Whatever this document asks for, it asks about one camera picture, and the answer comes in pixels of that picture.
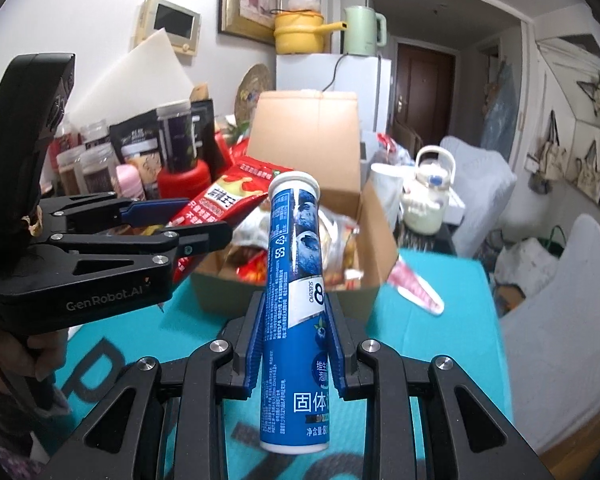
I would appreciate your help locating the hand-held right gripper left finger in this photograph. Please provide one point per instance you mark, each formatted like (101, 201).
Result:
(255, 345)

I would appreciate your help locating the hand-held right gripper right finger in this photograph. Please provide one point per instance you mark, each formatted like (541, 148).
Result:
(337, 355)

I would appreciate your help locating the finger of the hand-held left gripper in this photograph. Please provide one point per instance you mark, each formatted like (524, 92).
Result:
(180, 242)
(155, 208)

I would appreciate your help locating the blue tablet tube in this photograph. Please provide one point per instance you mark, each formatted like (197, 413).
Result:
(295, 310)

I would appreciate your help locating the red chips bag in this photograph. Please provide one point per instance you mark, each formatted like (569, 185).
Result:
(230, 195)

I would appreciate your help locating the red gold-lettered snack packet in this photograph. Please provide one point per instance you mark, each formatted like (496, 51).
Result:
(250, 267)

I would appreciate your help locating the clear bag of yellow crisps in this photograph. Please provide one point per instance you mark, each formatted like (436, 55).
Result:
(337, 245)

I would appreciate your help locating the brown cardboard box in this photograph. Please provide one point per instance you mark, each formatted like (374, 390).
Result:
(305, 135)

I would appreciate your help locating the person's left forearm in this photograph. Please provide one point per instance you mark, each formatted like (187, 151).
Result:
(5, 435)

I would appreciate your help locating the person's left hand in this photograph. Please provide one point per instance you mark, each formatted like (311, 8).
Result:
(15, 355)

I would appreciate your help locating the pink bottle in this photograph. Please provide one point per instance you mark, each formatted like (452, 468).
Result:
(129, 182)

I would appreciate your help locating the red bottle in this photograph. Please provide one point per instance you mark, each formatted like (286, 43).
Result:
(185, 182)

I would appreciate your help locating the black printed pouch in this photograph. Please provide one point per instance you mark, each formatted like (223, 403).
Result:
(135, 145)
(207, 130)

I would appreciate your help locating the clear jar dark label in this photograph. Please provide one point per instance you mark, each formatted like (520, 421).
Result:
(70, 170)
(97, 172)

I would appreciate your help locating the tall jar dark contents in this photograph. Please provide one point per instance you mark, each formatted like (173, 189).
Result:
(180, 135)

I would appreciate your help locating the teal printed table mat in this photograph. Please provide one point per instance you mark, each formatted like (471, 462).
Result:
(430, 360)

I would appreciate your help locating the clear jar pale contents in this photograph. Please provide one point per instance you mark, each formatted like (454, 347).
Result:
(95, 132)

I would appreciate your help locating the red gift packet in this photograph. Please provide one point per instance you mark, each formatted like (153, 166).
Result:
(237, 152)

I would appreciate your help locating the pink red flat packet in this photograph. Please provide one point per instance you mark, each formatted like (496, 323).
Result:
(415, 285)

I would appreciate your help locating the white foam board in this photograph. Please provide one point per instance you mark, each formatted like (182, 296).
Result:
(140, 75)

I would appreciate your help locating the woven round fan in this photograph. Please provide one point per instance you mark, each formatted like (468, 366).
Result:
(252, 90)

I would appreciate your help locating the white cup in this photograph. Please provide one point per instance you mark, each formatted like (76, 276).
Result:
(385, 190)

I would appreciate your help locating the white cartoon kettle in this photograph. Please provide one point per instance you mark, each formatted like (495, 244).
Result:
(427, 205)

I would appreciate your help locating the white flat box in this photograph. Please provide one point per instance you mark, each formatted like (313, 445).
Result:
(455, 207)

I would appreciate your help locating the white fridge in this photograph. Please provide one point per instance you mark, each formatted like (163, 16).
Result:
(300, 72)

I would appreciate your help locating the red plastic bag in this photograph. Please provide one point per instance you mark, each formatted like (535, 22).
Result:
(390, 145)

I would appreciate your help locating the grey covered chair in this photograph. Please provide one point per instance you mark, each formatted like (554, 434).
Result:
(570, 335)
(475, 185)

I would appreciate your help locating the yellow pot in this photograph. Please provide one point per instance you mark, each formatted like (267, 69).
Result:
(297, 30)

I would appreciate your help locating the green electric kettle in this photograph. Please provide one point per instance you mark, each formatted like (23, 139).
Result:
(362, 30)

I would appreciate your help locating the dark brown door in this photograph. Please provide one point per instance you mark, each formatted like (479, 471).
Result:
(425, 90)

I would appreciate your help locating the beige tote bag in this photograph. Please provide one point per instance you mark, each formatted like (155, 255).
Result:
(547, 155)
(587, 170)

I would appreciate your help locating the cream wall intercom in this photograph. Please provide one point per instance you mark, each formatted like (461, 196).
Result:
(167, 22)

